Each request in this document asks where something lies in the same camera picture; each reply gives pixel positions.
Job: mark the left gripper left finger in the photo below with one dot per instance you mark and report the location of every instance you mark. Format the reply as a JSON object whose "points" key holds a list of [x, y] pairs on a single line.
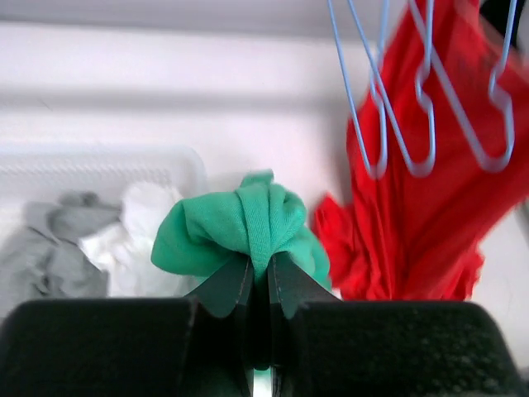
{"points": [[222, 292]]}

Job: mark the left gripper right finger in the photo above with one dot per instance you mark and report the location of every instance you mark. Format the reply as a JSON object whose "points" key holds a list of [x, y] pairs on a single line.
{"points": [[291, 287]]}

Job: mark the green tank top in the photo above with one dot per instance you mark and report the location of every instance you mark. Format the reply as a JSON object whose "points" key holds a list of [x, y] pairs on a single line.
{"points": [[219, 356]]}

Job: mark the white tank top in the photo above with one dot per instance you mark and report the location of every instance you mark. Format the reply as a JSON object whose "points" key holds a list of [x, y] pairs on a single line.
{"points": [[122, 249]]}

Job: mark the grey tank top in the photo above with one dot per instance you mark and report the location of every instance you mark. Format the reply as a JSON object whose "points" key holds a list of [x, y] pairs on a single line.
{"points": [[42, 259]]}

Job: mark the red tank top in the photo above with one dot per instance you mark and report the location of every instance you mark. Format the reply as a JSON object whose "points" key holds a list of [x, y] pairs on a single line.
{"points": [[417, 238]]}

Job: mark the black tank top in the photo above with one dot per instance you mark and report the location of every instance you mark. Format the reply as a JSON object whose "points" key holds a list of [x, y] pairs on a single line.
{"points": [[496, 12]]}

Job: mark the white plastic basket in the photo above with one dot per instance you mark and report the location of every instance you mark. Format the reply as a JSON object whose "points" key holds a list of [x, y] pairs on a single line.
{"points": [[42, 172]]}

